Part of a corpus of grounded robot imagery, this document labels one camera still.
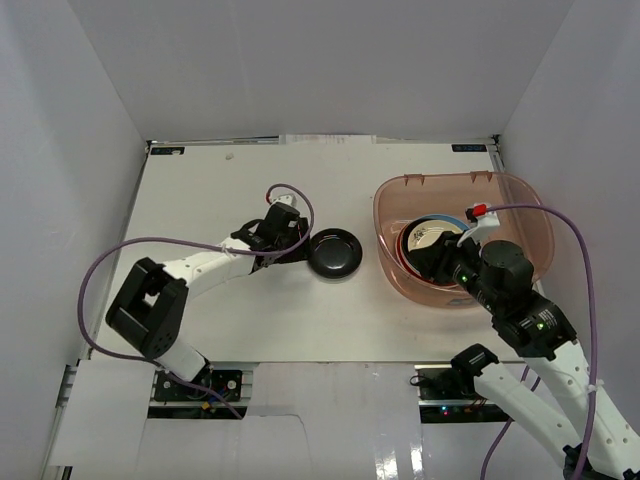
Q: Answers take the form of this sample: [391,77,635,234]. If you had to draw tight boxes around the white papers at back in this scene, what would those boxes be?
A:
[279,134,377,145]

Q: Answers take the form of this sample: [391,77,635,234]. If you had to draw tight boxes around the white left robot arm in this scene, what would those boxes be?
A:
[106,194,309,399]

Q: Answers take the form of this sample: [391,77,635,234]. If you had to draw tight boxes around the cream plate with flowers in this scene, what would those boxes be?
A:
[399,215,467,255]

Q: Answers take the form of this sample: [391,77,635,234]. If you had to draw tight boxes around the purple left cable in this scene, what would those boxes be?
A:
[77,183,316,419]

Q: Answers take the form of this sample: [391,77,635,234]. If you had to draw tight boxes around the left black corner label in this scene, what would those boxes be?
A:
[149,146,185,156]

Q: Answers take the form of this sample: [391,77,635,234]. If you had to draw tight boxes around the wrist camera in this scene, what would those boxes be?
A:
[457,203,500,247]
[266,193,298,208]

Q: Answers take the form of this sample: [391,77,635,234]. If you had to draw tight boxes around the red teal floral plate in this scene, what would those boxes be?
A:
[395,225,454,288]

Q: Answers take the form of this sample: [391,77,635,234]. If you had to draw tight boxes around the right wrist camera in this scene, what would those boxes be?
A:
[457,203,500,247]

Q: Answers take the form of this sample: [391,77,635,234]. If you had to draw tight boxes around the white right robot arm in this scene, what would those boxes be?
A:
[405,232,639,479]

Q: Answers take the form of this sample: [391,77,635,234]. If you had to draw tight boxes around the right black corner label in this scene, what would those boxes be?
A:
[451,144,487,153]

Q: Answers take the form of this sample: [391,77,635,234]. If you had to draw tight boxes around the light blue plastic plate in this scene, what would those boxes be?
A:
[396,214,469,287]

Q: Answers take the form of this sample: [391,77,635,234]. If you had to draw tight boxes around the pink transparent plastic bin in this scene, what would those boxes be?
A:
[373,171,555,310]

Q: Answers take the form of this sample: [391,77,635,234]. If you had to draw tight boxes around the black corner label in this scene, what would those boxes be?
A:
[451,144,487,153]
[149,146,185,156]

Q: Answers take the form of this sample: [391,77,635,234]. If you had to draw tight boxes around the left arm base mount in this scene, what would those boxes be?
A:
[147,368,250,420]

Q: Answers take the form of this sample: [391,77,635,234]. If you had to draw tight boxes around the black glossy plate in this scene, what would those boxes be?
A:
[307,228,363,280]

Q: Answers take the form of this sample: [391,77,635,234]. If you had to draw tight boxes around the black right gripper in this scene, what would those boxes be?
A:
[407,229,501,313]

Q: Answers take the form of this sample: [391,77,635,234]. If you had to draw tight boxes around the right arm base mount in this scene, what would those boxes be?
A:
[409,366,508,424]

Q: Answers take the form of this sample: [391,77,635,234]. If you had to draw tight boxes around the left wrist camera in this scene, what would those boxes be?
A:
[266,193,298,208]

